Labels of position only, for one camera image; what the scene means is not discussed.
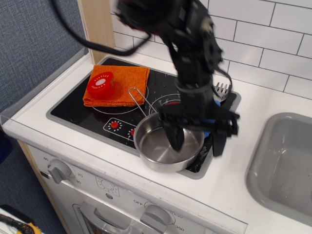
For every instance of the grey left oven knob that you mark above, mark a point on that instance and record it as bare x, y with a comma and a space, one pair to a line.
60, 171

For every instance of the grey plastic sink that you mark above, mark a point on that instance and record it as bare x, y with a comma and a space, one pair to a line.
279, 176

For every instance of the white toy oven door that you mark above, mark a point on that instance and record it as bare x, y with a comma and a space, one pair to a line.
106, 220

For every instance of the black toy stovetop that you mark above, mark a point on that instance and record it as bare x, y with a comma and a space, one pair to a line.
116, 125

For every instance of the blue handled toy fork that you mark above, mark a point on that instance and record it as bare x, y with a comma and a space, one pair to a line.
221, 92

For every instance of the stainless steel pot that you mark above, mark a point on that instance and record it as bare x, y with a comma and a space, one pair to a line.
155, 150

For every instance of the orange folded cloth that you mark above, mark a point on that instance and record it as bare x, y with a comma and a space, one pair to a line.
130, 85

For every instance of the yellow black object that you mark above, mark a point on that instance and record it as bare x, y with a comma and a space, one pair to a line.
20, 227

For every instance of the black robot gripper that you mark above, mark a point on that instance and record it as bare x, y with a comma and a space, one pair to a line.
196, 105

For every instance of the red toy tomato half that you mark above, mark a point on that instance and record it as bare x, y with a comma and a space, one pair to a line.
101, 86

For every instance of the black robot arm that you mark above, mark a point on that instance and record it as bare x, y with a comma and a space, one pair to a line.
186, 28

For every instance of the grey right oven knob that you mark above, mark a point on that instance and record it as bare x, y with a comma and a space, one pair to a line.
156, 218

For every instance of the grey oven knob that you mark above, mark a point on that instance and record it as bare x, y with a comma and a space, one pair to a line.
156, 218
60, 171

